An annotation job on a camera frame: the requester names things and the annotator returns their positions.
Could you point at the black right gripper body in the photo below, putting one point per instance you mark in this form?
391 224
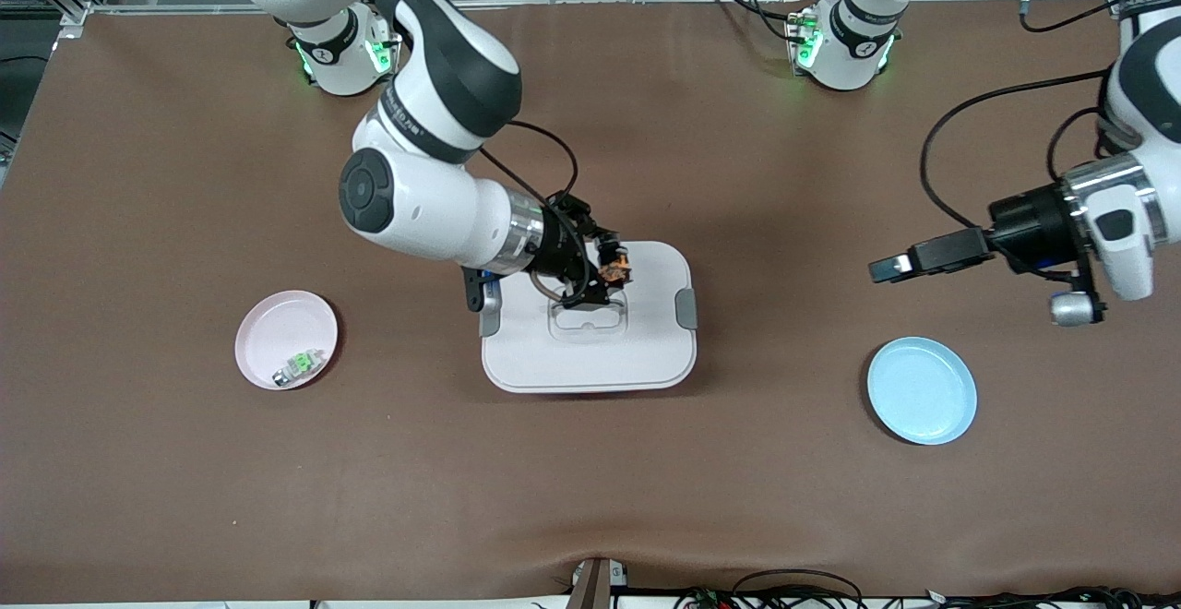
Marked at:
557 254

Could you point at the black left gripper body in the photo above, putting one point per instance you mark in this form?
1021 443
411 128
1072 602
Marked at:
1026 219

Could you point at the brown camera mount post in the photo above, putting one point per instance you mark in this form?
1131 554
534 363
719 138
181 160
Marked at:
595 586

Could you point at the brown table mat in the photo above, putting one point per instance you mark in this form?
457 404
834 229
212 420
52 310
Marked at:
590 480

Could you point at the white lidded box grey clips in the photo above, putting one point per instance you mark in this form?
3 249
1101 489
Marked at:
590 360

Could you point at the light blue round plate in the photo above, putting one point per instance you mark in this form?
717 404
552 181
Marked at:
923 392

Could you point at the pink round plate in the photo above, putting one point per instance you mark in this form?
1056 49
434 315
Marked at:
277 341

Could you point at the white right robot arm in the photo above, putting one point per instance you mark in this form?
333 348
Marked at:
434 212

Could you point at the orange and black switch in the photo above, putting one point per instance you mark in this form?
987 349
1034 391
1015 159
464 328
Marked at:
616 269

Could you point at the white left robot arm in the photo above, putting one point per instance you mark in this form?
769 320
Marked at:
853 46

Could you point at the green and silver switch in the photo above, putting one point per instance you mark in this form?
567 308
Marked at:
298 367

